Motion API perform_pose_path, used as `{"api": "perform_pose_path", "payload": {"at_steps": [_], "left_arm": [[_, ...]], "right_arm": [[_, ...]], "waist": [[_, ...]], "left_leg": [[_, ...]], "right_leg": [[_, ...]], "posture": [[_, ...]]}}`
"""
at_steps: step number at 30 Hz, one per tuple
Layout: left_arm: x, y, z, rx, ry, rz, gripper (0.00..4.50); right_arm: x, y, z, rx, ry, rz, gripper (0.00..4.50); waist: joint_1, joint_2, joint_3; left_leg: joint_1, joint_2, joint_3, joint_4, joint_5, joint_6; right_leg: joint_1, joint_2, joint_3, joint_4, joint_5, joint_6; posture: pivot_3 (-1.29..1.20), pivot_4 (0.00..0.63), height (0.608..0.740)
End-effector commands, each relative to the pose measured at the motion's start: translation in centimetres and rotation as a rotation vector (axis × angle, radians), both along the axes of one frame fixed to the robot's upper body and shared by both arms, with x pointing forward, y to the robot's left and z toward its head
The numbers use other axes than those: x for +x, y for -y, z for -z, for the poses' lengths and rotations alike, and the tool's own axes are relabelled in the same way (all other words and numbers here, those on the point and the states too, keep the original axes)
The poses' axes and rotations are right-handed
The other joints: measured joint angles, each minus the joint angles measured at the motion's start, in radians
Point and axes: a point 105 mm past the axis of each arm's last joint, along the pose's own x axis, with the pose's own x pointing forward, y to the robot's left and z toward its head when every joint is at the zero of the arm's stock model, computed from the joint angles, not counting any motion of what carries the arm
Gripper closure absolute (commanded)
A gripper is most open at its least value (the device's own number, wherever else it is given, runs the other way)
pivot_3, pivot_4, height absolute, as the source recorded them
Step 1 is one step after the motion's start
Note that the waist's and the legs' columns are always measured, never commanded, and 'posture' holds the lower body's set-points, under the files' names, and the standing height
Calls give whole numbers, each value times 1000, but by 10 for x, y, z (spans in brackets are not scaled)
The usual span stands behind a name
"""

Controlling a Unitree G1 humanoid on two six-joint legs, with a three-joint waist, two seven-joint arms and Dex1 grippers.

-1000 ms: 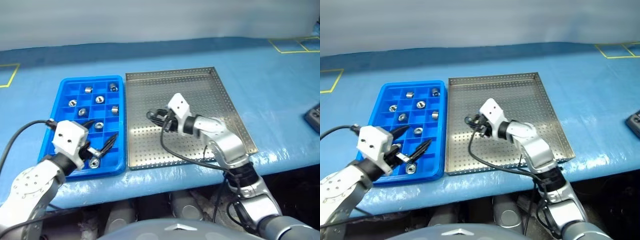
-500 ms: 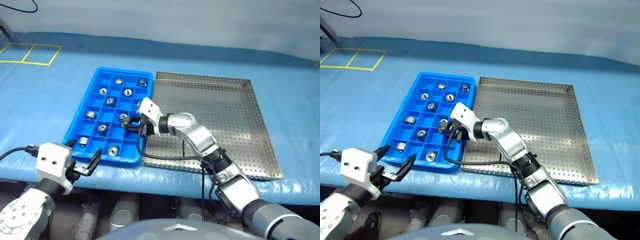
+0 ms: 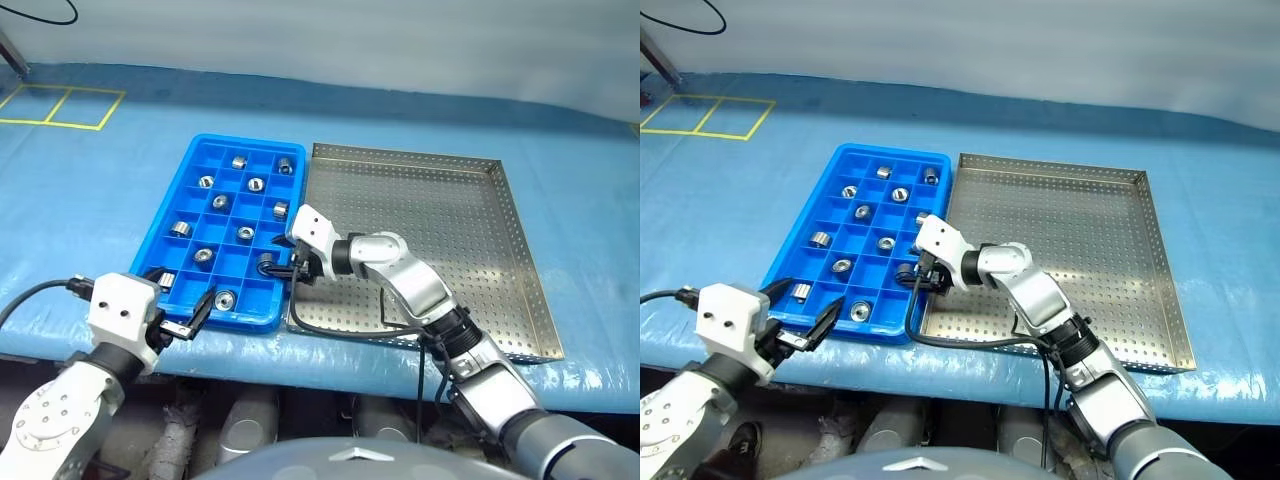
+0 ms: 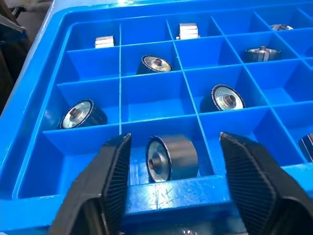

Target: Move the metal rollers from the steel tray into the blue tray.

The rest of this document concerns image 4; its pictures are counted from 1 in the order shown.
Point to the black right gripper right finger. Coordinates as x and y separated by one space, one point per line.
259 186

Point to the blue compartment tray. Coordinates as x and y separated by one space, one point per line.
156 98

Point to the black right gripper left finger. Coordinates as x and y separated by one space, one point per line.
97 191

